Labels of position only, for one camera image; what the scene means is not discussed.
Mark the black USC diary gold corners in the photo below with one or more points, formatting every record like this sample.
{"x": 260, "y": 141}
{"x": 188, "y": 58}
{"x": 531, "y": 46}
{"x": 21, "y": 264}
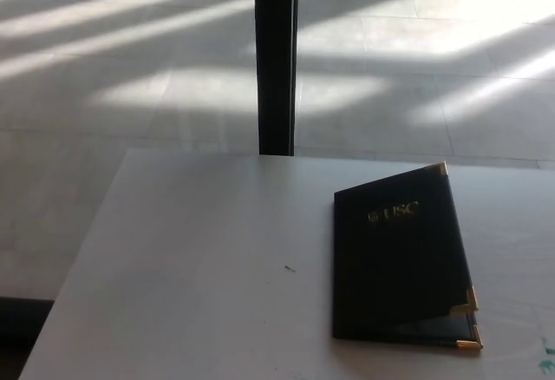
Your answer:
{"x": 390, "y": 267}

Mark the black vertical pillar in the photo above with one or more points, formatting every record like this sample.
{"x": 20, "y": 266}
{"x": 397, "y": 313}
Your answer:
{"x": 276, "y": 59}

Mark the dark low furniture block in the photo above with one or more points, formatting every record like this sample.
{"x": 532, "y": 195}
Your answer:
{"x": 21, "y": 336}

